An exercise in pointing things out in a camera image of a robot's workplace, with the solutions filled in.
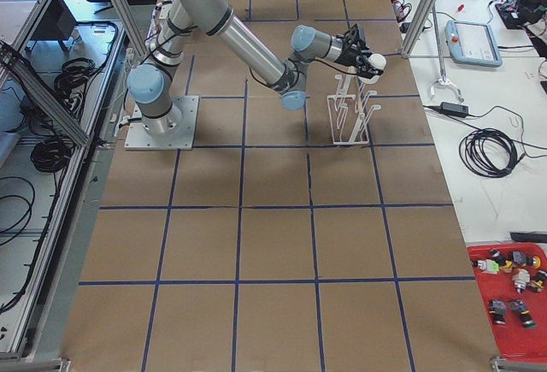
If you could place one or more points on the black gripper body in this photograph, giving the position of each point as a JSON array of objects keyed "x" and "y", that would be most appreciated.
[{"x": 347, "y": 57}]

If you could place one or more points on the white cup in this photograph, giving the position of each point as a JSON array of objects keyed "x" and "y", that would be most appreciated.
[{"x": 375, "y": 68}]

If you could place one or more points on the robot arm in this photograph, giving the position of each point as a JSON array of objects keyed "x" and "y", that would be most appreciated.
[{"x": 212, "y": 28}]

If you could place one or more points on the metal reacher tool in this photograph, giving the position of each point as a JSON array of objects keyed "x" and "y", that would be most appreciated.
[{"x": 443, "y": 81}]

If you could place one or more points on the teach pendant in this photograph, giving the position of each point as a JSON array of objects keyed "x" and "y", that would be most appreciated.
[{"x": 472, "y": 44}]

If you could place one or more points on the black power adapter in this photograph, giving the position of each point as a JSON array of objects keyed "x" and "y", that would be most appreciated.
[{"x": 454, "y": 109}]

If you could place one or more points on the black plastic tool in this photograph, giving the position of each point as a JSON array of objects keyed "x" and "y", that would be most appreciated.
[{"x": 531, "y": 237}]

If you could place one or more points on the red parts tray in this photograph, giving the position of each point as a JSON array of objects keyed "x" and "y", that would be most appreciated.
[{"x": 512, "y": 283}]

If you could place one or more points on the white wire cup rack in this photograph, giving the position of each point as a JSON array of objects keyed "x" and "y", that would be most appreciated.
[{"x": 349, "y": 111}]

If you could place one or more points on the aluminium frame post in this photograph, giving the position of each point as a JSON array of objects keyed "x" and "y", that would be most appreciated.
[{"x": 422, "y": 11}]

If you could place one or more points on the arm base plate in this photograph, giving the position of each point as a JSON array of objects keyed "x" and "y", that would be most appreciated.
[{"x": 174, "y": 131}]

